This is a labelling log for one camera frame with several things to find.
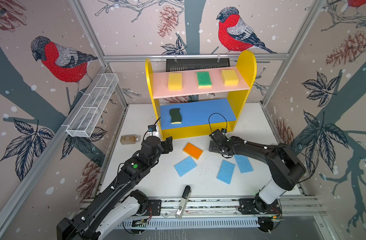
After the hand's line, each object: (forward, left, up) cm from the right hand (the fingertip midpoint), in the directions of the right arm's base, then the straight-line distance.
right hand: (215, 150), depth 93 cm
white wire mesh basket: (-1, +67, +32) cm, 75 cm away
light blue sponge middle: (-13, -5, -1) cm, 14 cm away
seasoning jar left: (+4, +55, +5) cm, 56 cm away
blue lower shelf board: (+17, +12, +15) cm, 26 cm away
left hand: (-6, +28, +22) cm, 36 cm away
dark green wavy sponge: (+15, +26, +15) cm, 33 cm away
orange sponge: (-1, +15, 0) cm, 15 cm away
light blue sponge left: (-11, +19, -1) cm, 22 cm away
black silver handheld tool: (-34, +20, +2) cm, 40 cm away
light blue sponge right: (-8, -16, -2) cm, 18 cm away
